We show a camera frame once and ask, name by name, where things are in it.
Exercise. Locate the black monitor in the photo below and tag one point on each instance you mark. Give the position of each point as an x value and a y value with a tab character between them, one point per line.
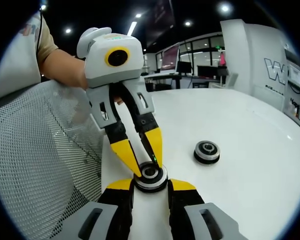
207	70
183	67

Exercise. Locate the large wall screen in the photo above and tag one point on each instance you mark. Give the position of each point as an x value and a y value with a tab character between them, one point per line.
170	56

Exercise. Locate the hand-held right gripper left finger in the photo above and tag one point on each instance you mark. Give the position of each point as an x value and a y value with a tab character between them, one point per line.
103	220

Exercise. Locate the white table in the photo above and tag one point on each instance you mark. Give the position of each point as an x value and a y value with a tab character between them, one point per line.
240	180

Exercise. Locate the white shelf unit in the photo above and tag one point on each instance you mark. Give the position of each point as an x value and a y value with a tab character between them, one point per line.
297	87

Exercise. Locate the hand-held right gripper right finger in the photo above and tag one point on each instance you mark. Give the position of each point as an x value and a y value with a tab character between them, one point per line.
190	217

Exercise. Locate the white partition with letters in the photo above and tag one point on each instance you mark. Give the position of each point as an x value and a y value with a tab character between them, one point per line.
255	55

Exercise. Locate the grey mesh chair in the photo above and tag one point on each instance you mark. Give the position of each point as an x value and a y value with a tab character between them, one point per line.
32	160

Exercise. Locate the metal wheel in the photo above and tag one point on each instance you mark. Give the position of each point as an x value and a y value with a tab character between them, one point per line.
208	147
149	172

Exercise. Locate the white office chair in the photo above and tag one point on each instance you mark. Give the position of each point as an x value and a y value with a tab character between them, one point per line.
231	79

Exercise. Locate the round ceiling light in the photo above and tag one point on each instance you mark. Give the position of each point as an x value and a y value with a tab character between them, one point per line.
187	23
138	15
225	8
68	30

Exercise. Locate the person's left forearm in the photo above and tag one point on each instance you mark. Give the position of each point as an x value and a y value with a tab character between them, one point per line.
62	66

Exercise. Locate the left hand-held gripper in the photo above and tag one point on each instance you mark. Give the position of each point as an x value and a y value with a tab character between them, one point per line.
100	67

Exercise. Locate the person's body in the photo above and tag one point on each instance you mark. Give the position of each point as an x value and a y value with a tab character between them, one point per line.
15	65

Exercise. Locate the long ceiling strip light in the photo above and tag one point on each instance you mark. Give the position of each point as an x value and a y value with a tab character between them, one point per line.
133	26

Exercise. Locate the office desk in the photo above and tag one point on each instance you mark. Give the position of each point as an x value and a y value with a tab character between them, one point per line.
170	76

